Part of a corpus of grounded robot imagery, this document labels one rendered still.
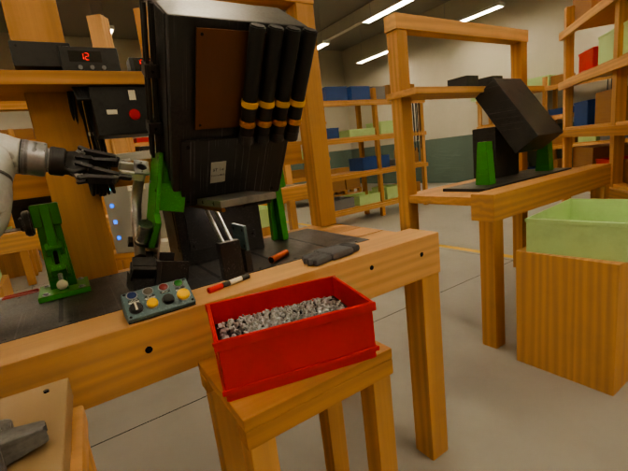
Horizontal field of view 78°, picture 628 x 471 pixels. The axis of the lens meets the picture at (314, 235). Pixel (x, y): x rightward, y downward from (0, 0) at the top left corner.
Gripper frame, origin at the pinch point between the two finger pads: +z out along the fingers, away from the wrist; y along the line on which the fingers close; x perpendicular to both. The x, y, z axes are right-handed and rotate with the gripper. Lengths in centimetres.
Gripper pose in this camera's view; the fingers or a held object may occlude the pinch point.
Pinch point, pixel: (132, 171)
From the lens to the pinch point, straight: 126.5
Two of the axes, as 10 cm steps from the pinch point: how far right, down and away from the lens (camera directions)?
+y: -3.0, -7.9, 5.3
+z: 8.3, 0.5, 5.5
